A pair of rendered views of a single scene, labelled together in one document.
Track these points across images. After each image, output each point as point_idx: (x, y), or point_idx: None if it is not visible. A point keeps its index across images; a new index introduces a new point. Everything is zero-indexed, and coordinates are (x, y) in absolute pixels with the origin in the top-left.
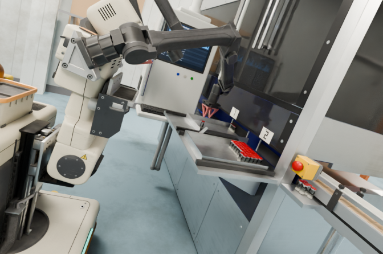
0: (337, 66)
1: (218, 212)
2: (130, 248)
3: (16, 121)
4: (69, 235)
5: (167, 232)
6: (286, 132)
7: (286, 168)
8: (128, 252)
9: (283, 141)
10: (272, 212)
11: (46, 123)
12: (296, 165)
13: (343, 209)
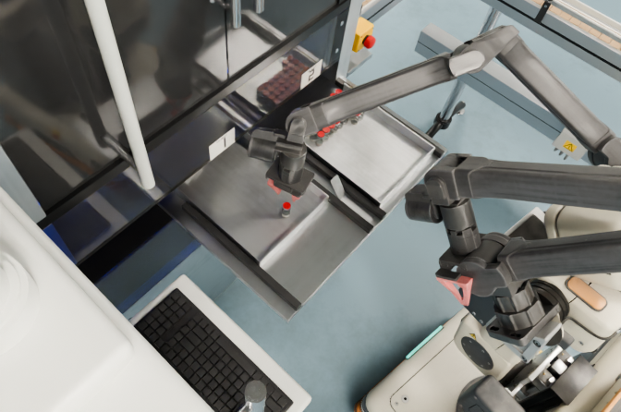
0: None
1: None
2: (321, 345)
3: (601, 393)
4: (444, 359)
5: (246, 321)
6: (338, 38)
7: (349, 59)
8: (328, 342)
9: (338, 48)
10: None
11: (557, 382)
12: (374, 42)
13: (361, 17)
